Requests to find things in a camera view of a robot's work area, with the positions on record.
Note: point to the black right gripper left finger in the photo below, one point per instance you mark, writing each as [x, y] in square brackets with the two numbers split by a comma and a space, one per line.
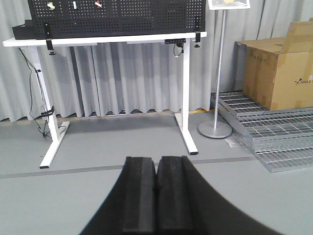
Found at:
[130, 207]

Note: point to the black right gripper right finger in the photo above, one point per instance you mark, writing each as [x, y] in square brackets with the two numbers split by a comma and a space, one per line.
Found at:
[188, 205]

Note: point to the silver sign stand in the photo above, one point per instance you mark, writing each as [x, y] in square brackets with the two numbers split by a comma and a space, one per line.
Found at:
[218, 129]

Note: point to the white standing desk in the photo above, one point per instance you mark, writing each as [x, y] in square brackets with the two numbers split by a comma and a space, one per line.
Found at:
[182, 118]

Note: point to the stacked metal floor gratings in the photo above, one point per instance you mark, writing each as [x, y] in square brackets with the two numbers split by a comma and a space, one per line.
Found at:
[281, 140]

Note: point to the brown cardboard box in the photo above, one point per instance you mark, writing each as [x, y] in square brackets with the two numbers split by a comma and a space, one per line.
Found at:
[279, 71]

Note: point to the black desk control panel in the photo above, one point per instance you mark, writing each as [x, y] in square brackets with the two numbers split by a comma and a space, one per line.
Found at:
[175, 41]

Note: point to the black right pegboard clamp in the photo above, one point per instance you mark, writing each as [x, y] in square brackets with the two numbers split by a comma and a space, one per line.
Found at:
[197, 31]

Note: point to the black pegboard clamp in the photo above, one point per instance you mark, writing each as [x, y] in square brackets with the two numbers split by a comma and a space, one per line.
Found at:
[49, 39]
[197, 31]

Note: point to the black left pegboard clamp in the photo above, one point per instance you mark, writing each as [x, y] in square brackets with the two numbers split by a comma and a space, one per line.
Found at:
[49, 39]

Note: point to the black perforated pegboard panel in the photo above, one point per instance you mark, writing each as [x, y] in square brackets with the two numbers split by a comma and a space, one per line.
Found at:
[116, 17]

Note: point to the black open tray box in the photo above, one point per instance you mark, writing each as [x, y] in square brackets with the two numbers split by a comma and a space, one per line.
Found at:
[24, 31]

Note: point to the red switch on pegboard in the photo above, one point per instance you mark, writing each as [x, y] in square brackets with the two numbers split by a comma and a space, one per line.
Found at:
[97, 3]

